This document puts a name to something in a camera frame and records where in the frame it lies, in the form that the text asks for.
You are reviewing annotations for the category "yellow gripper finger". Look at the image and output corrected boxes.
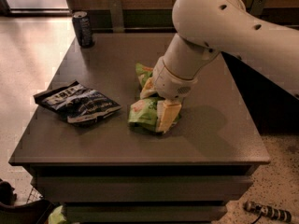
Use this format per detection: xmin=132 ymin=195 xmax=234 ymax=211
xmin=140 ymin=77 xmax=156 ymax=99
xmin=156 ymin=100 xmax=181 ymax=133

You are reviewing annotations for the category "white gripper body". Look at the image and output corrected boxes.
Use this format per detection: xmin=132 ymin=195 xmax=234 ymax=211
xmin=152 ymin=57 xmax=197 ymax=100

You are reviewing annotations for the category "green rice chip bag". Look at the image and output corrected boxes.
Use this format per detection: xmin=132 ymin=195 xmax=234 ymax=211
xmin=128 ymin=63 xmax=180 ymax=133

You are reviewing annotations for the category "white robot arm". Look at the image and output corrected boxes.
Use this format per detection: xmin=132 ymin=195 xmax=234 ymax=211
xmin=141 ymin=0 xmax=299 ymax=133

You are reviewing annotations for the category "dark blue chip bag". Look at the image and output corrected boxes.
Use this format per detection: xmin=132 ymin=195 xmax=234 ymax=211
xmin=34 ymin=80 xmax=121 ymax=126

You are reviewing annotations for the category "pepsi can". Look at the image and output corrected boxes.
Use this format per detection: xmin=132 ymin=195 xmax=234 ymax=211
xmin=72 ymin=11 xmax=93 ymax=48

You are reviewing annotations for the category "green bag on floor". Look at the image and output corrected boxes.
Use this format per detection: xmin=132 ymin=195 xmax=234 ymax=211
xmin=48 ymin=205 xmax=67 ymax=224

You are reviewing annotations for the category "grey drawer cabinet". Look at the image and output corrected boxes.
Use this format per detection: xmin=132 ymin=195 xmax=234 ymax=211
xmin=10 ymin=34 xmax=270 ymax=224

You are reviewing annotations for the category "dark chair at corner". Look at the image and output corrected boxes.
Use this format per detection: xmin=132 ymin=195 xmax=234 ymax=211
xmin=0 ymin=179 xmax=54 ymax=224

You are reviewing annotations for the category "right metal bracket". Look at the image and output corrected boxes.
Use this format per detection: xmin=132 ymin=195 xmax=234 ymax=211
xmin=249 ymin=0 xmax=267 ymax=16

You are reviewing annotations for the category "black striped cable connector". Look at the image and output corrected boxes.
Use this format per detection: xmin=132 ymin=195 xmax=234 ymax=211
xmin=243 ymin=201 xmax=292 ymax=223

